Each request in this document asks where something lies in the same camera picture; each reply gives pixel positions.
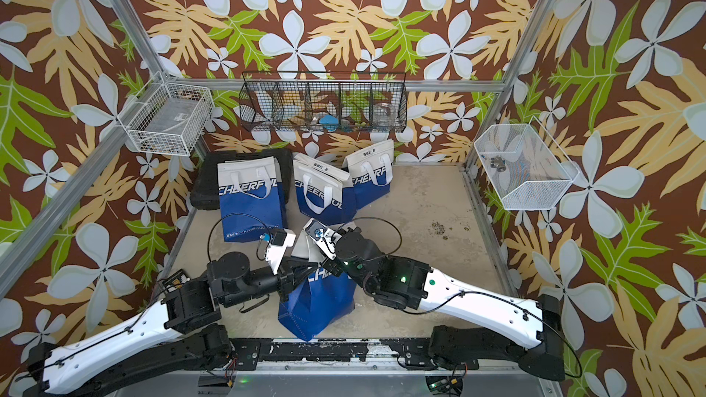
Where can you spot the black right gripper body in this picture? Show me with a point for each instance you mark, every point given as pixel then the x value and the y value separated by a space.
pixel 335 267

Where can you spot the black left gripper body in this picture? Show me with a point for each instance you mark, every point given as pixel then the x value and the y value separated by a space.
pixel 283 281

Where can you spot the narrow takeout bag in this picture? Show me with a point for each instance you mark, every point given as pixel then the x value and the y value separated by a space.
pixel 324 192

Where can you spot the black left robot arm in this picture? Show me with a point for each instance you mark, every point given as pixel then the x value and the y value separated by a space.
pixel 180 331

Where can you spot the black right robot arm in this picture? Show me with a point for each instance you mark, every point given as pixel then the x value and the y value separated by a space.
pixel 524 331

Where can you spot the black plastic tool case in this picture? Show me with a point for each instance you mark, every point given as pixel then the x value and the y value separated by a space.
pixel 204 195

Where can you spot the white mesh bin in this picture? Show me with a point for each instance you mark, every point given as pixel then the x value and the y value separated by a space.
pixel 526 166

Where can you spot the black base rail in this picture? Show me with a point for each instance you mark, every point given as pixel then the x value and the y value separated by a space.
pixel 409 353

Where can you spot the black wire basket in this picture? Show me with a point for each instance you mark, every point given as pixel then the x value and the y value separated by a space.
pixel 324 102

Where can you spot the white wire basket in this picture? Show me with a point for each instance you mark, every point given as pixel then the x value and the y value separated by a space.
pixel 167 116

